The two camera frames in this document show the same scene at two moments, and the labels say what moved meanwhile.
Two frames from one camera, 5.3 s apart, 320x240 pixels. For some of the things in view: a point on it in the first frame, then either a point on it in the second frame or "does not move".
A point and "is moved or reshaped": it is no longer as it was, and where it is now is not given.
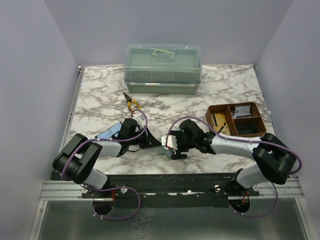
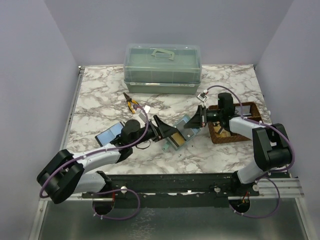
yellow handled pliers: [129, 100] does not move
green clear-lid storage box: [162, 69] does not move
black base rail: [170, 190] does not move
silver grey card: [242, 111] does not move
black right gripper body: [178, 145] to [203, 116]
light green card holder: [167, 152] is moved or reshaped
